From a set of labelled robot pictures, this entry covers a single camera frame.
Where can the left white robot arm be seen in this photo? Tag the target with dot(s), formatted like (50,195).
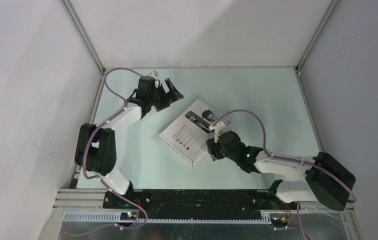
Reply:
(96,152)

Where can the control board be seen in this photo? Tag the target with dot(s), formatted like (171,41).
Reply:
(128,216)
(280,222)

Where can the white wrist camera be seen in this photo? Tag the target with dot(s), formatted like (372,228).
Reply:
(218,129)
(154,74)

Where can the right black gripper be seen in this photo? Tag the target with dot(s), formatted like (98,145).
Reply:
(213,149)

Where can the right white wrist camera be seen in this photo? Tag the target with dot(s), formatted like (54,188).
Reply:
(218,129)

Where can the aluminium frame rail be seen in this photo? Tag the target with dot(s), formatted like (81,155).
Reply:
(82,33)

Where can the right control board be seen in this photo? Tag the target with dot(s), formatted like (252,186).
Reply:
(280,222)

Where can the white cardboard kit box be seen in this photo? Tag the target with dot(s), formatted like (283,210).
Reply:
(188,133)

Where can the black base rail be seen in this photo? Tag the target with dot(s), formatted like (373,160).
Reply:
(199,204)

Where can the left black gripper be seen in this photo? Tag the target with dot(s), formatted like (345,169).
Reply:
(169,97)

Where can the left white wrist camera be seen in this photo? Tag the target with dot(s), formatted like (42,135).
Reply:
(154,74)

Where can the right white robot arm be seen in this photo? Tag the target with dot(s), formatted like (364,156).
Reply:
(318,178)

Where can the left control board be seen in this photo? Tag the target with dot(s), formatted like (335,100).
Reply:
(128,216)

